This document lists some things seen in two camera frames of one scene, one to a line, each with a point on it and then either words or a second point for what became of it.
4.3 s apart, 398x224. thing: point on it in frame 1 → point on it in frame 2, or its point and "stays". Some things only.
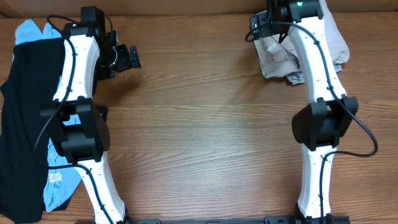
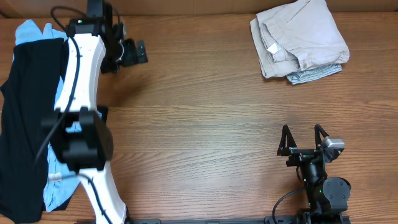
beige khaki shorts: x=281 y=58 stays
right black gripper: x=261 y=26 → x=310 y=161
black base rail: x=267 y=220 stays
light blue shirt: x=61 y=178 stays
